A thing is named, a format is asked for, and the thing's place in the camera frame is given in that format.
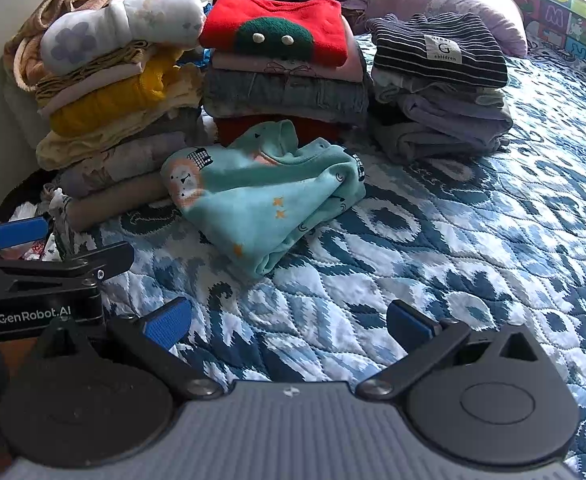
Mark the folded blue jeans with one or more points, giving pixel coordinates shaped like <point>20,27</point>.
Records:
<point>227,93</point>

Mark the blue white patterned quilt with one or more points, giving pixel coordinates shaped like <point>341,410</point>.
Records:
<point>492,241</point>

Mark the red sweater with green patch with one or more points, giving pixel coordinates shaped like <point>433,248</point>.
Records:
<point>310,31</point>

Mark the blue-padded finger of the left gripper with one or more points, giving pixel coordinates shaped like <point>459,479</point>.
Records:
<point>24,231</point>

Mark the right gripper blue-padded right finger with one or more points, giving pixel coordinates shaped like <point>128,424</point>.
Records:
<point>428,344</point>

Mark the teal lion print baby garment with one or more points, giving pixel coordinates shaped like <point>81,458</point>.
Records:
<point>257,197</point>

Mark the grey brown folded clothes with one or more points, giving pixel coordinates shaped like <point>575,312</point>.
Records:
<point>120,178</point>

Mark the lilac folded clothes stack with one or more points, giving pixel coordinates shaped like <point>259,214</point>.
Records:
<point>414,118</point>

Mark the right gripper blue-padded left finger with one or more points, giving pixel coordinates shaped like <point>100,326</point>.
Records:
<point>146,342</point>

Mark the white floral padded garment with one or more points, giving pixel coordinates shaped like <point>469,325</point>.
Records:
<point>79,37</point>

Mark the dark striped folded garment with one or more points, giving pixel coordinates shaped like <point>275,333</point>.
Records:
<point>448,47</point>

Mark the lavender pillow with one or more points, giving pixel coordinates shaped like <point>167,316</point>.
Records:
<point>503,18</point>

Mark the brown fleece garment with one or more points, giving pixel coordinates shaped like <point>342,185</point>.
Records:
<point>21,54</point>

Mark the yellow folded garment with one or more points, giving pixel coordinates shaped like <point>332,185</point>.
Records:
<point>115,101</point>

